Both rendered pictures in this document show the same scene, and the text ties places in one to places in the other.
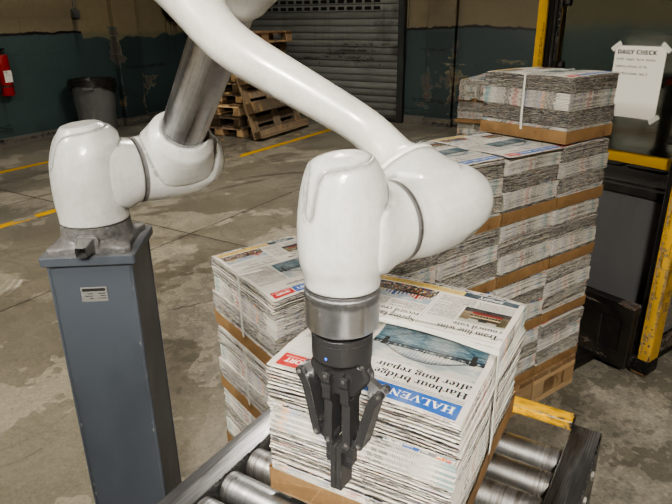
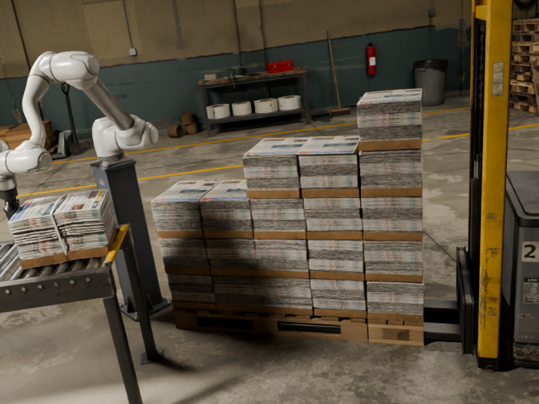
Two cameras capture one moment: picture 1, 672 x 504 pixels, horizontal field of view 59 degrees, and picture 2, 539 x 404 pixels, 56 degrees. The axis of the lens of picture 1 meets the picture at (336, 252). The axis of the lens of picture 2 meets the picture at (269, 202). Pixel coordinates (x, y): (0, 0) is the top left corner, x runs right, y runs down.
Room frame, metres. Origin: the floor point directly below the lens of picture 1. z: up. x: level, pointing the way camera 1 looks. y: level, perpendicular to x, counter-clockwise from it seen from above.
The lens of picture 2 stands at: (0.31, -2.42, 1.68)
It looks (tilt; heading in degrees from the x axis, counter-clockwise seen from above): 19 degrees down; 54
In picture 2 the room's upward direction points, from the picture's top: 7 degrees counter-clockwise
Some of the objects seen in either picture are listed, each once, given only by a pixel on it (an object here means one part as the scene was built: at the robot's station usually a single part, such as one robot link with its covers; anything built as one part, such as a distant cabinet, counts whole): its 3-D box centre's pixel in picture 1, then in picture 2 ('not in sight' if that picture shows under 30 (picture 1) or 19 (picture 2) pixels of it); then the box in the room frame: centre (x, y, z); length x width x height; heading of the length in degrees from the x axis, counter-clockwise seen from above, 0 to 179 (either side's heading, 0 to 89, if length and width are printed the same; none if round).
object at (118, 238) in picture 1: (94, 232); (108, 159); (1.29, 0.55, 1.03); 0.22 x 0.18 x 0.06; 5
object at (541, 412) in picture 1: (458, 386); (117, 243); (0.99, -0.24, 0.81); 0.43 x 0.03 x 0.02; 58
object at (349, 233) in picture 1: (351, 218); (1, 158); (0.65, -0.02, 1.27); 0.13 x 0.11 x 0.16; 128
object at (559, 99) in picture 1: (531, 237); (394, 218); (2.26, -0.79, 0.65); 0.39 x 0.30 x 1.29; 36
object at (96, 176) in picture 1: (92, 170); (107, 135); (1.32, 0.55, 1.17); 0.18 x 0.16 x 0.22; 128
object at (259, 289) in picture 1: (394, 342); (267, 255); (1.83, -0.20, 0.42); 1.17 x 0.39 x 0.83; 126
